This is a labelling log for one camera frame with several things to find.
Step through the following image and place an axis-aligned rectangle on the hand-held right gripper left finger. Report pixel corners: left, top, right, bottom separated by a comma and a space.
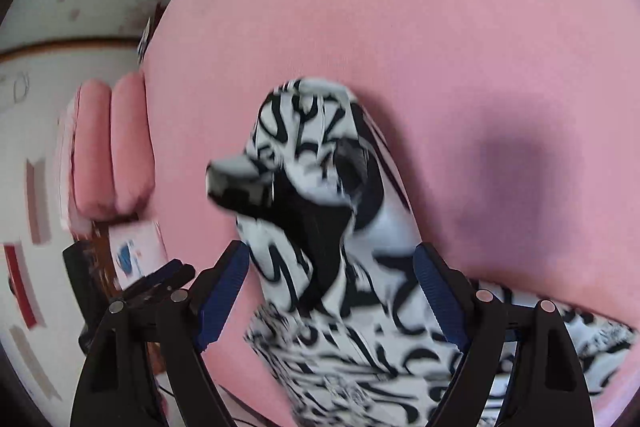
70, 240, 251, 427

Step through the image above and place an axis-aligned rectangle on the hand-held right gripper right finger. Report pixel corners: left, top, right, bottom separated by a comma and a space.
413, 242, 596, 427

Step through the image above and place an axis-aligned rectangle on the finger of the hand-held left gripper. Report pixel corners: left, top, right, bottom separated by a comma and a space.
121, 259, 196, 306

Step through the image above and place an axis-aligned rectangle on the white black printed hooded jacket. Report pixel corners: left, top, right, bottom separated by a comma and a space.
205, 77, 640, 427

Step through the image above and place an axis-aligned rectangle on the dark wooden headboard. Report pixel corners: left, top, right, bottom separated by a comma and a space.
90, 222, 124, 294

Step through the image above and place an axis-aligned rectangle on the white printed cushion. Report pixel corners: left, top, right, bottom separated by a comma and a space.
109, 219, 170, 290

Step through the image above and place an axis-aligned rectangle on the pink folded quilt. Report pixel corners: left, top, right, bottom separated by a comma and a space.
72, 72, 157, 217

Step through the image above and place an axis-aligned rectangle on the pink bed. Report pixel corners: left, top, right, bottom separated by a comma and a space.
137, 0, 640, 427

